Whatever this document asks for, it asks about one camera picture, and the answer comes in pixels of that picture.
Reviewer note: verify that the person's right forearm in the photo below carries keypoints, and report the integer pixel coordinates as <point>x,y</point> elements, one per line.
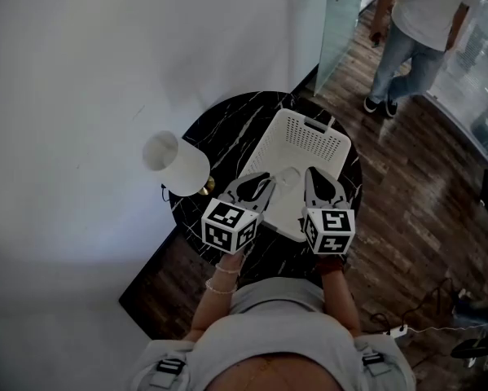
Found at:
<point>339,300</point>

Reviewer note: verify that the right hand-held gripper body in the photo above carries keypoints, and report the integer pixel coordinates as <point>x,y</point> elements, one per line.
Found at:
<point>329,230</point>

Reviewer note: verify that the white plastic basket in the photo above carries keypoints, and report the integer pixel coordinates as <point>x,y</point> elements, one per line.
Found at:
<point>309,145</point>

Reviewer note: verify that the white shade table lamp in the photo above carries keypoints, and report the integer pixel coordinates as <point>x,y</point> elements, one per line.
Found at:
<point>178,165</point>

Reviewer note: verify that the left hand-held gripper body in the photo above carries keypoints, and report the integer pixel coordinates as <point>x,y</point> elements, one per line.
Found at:
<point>223,226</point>

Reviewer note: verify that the black office chair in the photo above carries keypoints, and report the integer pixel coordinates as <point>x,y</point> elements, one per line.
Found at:
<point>471,350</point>

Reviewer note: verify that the white power strip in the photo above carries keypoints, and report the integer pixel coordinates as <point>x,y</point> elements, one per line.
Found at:
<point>397,331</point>

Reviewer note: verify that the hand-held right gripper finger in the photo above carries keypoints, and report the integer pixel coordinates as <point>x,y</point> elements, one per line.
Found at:
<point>339,198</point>
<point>310,200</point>

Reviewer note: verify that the black marble round table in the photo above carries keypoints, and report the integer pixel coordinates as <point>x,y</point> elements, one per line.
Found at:
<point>227,124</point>

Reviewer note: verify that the frosted glass door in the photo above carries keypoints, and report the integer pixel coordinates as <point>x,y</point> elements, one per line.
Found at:
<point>337,35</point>

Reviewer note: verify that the person's left forearm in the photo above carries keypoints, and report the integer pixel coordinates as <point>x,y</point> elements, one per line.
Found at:
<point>213,312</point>

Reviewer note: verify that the clear glass cup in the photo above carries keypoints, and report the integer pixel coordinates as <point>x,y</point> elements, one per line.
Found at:
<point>287,177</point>

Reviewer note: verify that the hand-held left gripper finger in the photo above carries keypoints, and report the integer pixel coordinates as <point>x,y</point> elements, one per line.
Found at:
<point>237,186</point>
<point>270,196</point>

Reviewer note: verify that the dark red wristband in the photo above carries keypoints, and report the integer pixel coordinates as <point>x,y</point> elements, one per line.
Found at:
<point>331,265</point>

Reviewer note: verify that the person's grey shirt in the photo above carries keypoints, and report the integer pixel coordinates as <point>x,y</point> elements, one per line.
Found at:
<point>276,324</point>

